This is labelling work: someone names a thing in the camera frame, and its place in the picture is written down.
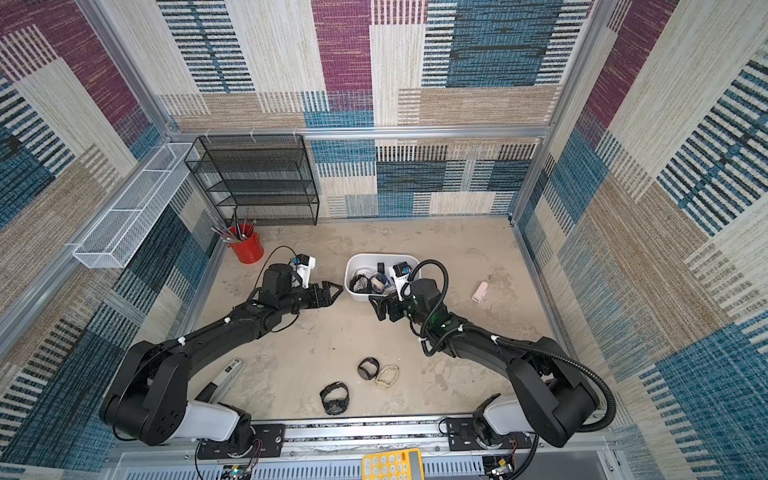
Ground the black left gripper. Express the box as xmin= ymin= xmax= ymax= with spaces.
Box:
xmin=280 ymin=282 xmax=345 ymax=318

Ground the large black sport watch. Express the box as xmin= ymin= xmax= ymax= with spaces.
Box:
xmin=348 ymin=273 xmax=372 ymax=295

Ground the black slim band watch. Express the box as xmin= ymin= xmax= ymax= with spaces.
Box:
xmin=357 ymin=357 xmax=381 ymax=381

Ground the black chunky watch front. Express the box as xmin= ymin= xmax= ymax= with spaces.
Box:
xmin=319 ymin=381 xmax=350 ymax=416

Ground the translucent blue watch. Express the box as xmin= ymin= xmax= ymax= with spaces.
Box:
xmin=369 ymin=273 xmax=389 ymax=294

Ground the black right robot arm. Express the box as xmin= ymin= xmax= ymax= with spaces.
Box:
xmin=369 ymin=279 xmax=617 ymax=447

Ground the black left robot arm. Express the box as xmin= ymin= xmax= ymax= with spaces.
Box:
xmin=99 ymin=264 xmax=344 ymax=457

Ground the white plastic storage box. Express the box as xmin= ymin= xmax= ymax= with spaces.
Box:
xmin=344 ymin=253 xmax=419 ymax=302

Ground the red pen cup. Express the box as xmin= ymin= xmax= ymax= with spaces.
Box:
xmin=229 ymin=224 xmax=264 ymax=265

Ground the grey white handheld device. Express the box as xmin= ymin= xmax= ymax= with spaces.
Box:
xmin=210 ymin=358 xmax=246 ymax=402

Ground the yellow keypad pendant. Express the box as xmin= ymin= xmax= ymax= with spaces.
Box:
xmin=361 ymin=448 xmax=425 ymax=480

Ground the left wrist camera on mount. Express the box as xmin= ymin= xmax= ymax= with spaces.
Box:
xmin=292 ymin=254 xmax=316 ymax=289

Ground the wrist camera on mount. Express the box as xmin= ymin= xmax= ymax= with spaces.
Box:
xmin=390 ymin=262 xmax=412 ymax=301
xmin=292 ymin=254 xmax=316 ymax=289

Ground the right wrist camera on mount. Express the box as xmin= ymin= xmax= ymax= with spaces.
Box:
xmin=390 ymin=262 xmax=412 ymax=301

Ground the black wire shelf rack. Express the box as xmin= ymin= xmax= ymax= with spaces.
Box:
xmin=184 ymin=134 xmax=320 ymax=227

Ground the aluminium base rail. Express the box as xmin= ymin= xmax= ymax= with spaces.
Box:
xmin=99 ymin=414 xmax=632 ymax=479

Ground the white mesh wall basket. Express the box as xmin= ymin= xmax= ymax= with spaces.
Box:
xmin=73 ymin=143 xmax=192 ymax=269

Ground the black corrugated cable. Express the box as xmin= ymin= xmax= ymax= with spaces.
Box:
xmin=407 ymin=259 xmax=618 ymax=433

